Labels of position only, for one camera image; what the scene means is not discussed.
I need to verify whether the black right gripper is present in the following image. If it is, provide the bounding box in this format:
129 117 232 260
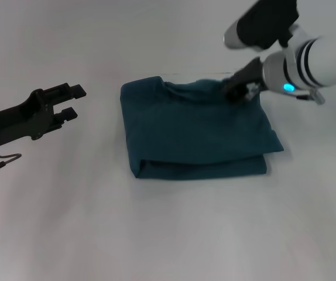
221 56 265 104

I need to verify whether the blue short-sleeved shirt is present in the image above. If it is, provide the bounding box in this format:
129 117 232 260
119 75 285 180

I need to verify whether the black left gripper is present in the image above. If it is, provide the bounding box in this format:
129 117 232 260
0 83 88 148

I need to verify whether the silver right arm cable plug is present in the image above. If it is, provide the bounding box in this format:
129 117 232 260
296 88 327 106

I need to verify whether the dark left arm cable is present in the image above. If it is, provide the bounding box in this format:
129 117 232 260
0 148 23 180

